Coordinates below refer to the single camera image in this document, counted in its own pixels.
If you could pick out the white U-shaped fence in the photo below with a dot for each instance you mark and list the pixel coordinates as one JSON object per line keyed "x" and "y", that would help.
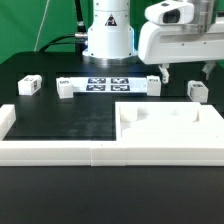
{"x": 104, "y": 153}

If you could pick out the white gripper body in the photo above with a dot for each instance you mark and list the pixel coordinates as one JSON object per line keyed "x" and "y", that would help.
{"x": 182, "y": 31}

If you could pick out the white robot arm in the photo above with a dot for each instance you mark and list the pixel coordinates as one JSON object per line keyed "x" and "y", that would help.
{"x": 110, "y": 39}

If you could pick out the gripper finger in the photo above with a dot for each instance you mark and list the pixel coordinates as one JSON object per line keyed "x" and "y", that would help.
{"x": 165, "y": 73}
{"x": 208, "y": 67}

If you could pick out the white fiducial marker sheet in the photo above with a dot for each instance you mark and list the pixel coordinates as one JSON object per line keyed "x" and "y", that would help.
{"x": 106, "y": 84}

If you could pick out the white square tabletop part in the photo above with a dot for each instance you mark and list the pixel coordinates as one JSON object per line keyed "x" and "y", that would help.
{"x": 167, "y": 121}

